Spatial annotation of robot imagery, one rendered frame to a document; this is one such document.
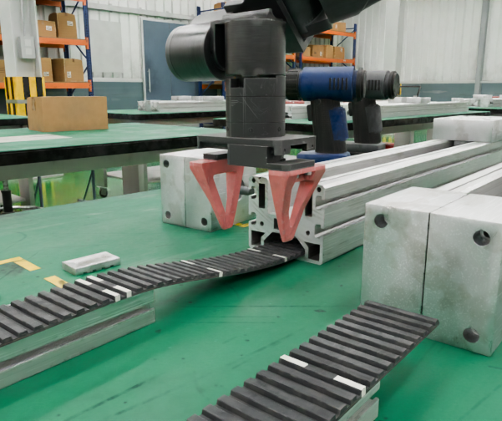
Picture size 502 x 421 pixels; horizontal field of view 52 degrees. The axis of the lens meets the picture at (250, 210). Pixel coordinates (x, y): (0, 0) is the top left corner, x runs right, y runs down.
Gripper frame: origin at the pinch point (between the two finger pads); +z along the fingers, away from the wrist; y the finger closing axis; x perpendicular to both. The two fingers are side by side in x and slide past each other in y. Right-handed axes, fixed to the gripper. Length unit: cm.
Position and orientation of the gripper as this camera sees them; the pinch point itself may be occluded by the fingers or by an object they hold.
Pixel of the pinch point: (256, 226)
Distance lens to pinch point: 52.0
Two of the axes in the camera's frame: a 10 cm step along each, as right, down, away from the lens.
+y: -7.7, -1.4, 6.2
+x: -6.3, 1.8, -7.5
